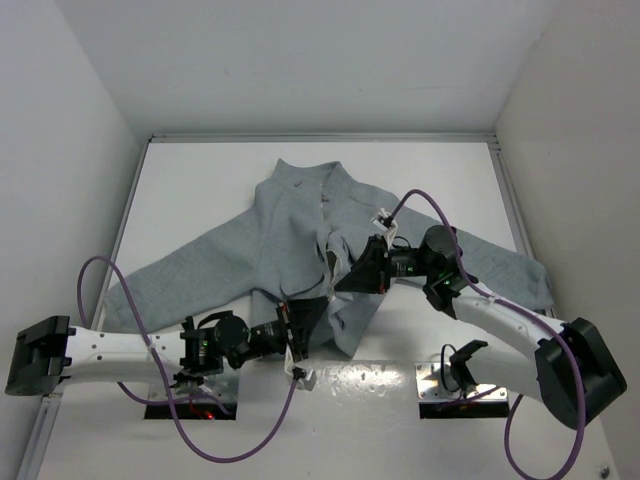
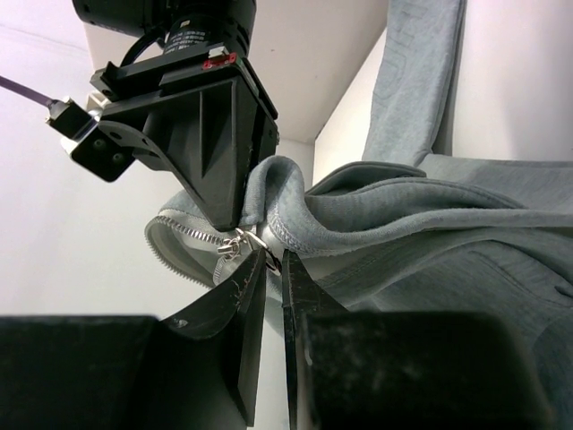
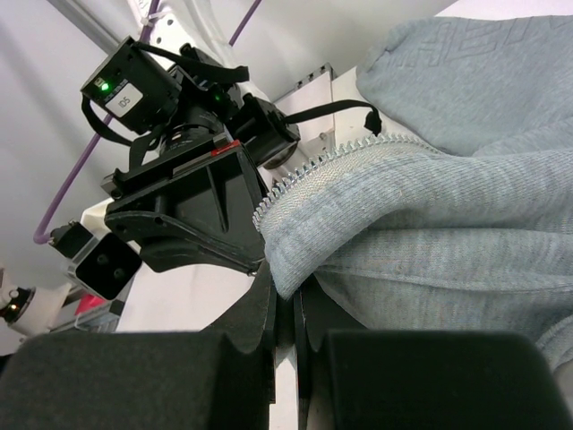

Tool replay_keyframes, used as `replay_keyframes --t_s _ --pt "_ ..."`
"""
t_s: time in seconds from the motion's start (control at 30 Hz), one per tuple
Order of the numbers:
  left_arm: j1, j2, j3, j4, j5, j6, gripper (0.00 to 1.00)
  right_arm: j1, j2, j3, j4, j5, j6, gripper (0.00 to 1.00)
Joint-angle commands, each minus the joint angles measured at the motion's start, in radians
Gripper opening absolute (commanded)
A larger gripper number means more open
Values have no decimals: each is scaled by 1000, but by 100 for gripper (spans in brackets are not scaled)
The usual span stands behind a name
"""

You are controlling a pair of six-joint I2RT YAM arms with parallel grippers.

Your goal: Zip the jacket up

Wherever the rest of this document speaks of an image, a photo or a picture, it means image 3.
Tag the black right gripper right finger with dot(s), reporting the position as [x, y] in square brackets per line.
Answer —
[350, 377]

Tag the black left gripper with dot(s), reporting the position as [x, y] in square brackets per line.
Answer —
[193, 204]

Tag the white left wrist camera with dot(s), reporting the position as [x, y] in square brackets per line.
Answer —
[103, 264]

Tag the grey zip-up jacket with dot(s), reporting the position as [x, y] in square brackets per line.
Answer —
[464, 222]

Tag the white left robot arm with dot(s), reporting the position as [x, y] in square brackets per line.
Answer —
[206, 36]

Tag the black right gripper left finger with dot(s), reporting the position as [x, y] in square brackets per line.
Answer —
[216, 378]

